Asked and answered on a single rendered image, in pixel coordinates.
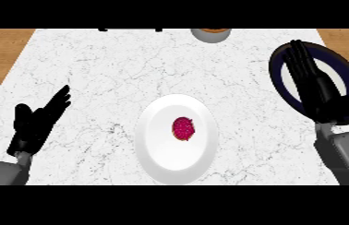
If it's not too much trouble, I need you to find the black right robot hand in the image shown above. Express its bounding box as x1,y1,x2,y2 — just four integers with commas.
283,39,349,125

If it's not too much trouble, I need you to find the dark blue rimmed plate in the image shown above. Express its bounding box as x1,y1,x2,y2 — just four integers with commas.
268,41,349,117

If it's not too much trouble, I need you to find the white oval plate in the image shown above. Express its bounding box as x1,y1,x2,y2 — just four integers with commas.
133,93,221,185

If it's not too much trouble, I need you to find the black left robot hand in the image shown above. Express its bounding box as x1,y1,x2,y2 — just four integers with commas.
6,84,74,158

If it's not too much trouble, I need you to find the grey cup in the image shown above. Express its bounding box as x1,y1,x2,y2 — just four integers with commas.
190,28,234,44

